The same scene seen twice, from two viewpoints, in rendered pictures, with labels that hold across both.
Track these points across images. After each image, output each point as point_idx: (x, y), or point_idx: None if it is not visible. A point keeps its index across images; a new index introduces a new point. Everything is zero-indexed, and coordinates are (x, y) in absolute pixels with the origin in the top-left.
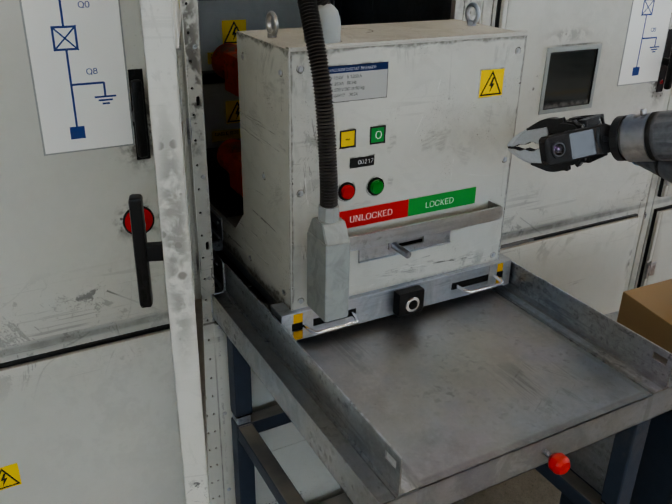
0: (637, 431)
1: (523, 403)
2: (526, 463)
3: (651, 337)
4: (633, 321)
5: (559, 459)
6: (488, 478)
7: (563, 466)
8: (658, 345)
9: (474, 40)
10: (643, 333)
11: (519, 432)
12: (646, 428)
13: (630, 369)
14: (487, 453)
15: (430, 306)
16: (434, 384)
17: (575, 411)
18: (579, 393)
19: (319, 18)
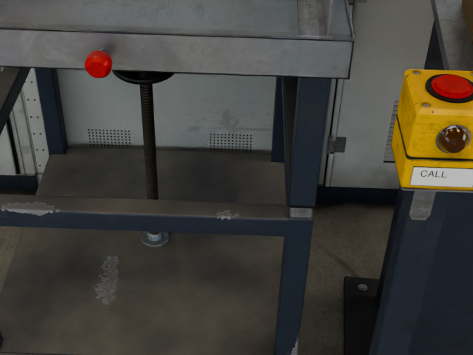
0: (303, 97)
1: (131, 1)
2: (74, 57)
3: (471, 22)
4: (469, 0)
5: (91, 55)
6: (13, 53)
7: (91, 65)
8: (472, 34)
9: None
10: (469, 17)
11: (79, 19)
12: (321, 99)
13: (314, 10)
14: (15, 22)
15: None
16: None
17: (175, 22)
18: (211, 12)
19: None
